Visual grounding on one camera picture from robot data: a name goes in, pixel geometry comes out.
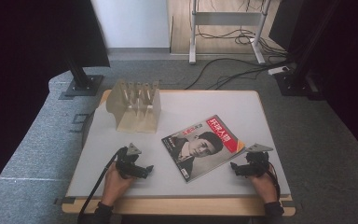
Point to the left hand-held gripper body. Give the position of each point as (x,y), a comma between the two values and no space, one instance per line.
(127,161)

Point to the person's right hand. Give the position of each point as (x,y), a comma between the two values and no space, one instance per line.
(264,186)

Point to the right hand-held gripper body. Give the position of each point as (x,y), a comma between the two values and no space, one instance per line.
(256,163)

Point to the magazine with portrait cover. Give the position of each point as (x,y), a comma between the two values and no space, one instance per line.
(202,149)

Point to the black curtain panel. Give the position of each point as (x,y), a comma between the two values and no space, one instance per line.
(84,31)

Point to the white metal stand frame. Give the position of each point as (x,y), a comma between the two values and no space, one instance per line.
(230,18)

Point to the wooden slotted book rack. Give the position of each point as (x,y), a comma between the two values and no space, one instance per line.
(135,107)

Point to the person's left hand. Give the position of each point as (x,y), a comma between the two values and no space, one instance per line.
(115,183)

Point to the white power strip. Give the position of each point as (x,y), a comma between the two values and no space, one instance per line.
(278,70)

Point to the black metal stand post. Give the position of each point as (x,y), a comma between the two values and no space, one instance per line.
(82,79)
(296,76)

